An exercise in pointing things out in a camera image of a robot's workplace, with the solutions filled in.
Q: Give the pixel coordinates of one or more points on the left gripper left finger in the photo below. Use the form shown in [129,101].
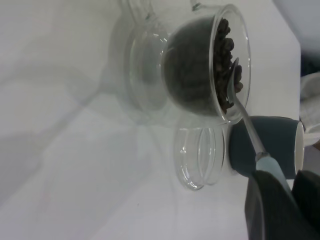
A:
[270,215]

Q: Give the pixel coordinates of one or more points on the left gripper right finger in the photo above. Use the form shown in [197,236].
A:
[308,192]

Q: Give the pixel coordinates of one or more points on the dark grey ceramic mug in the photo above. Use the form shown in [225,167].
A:
[272,150]

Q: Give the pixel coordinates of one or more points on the dark coffee beans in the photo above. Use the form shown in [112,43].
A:
[222,65]

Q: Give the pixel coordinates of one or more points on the double-walled glass cup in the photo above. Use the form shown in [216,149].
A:
[185,82]

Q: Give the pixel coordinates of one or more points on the clear glass saucer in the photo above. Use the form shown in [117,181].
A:
[200,160]

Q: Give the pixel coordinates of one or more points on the white shirt of person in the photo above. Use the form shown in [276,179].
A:
[311,100]

